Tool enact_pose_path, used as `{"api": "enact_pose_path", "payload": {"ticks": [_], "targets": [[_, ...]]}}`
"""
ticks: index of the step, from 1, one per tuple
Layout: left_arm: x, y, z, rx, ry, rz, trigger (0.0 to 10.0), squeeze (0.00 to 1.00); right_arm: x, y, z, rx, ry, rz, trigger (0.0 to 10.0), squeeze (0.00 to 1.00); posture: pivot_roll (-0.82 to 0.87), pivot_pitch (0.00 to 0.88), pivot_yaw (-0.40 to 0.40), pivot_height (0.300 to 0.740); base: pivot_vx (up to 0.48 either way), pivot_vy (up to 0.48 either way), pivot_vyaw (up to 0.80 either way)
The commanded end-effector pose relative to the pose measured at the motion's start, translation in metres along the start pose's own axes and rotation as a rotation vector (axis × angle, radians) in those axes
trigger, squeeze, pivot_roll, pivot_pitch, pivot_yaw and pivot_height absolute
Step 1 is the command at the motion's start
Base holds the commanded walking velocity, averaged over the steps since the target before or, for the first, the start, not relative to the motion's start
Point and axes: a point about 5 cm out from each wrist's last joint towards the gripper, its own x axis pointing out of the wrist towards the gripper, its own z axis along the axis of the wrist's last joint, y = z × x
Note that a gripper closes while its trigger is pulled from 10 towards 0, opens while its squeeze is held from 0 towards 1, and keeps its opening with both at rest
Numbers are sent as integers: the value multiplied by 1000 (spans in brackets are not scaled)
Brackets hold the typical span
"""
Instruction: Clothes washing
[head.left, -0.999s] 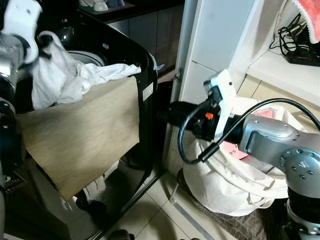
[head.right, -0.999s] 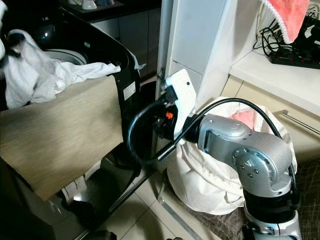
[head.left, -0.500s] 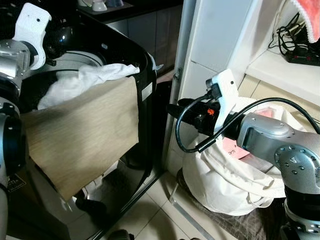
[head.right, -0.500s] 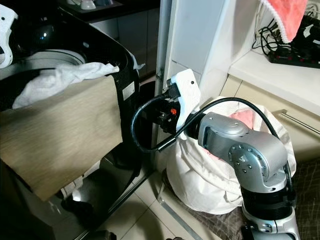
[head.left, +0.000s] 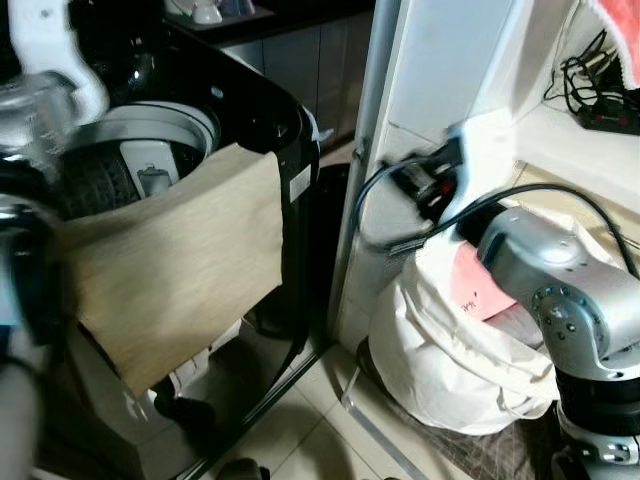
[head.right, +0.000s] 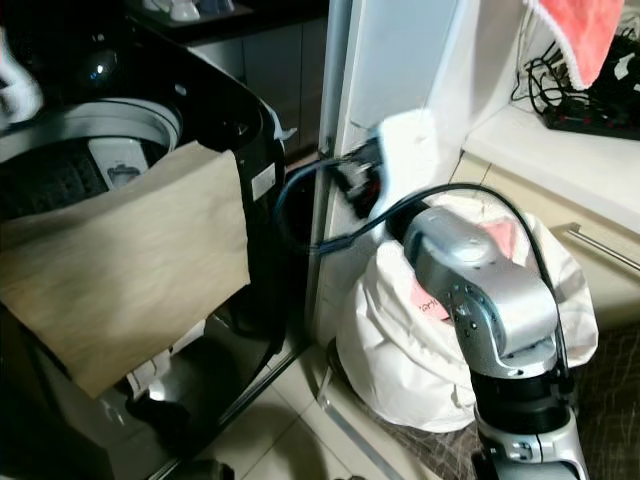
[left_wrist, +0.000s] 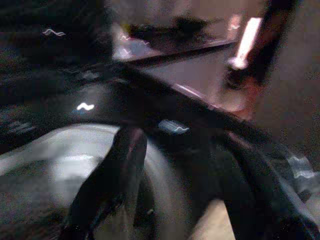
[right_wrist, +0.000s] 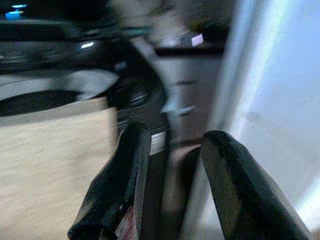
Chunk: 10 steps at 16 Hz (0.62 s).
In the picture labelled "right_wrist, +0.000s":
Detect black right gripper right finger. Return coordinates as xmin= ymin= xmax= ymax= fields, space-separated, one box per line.
xmin=200 ymin=130 xmax=313 ymax=240

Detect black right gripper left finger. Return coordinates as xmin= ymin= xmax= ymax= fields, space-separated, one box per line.
xmin=67 ymin=121 xmax=152 ymax=240

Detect beige cloth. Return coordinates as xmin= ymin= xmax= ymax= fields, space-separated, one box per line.
xmin=0 ymin=96 xmax=121 ymax=240

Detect dark round washer door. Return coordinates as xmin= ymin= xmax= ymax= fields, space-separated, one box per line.
xmin=106 ymin=37 xmax=168 ymax=113

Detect small purple label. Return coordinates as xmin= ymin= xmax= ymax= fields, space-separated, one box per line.
xmin=191 ymin=34 xmax=205 ymax=47

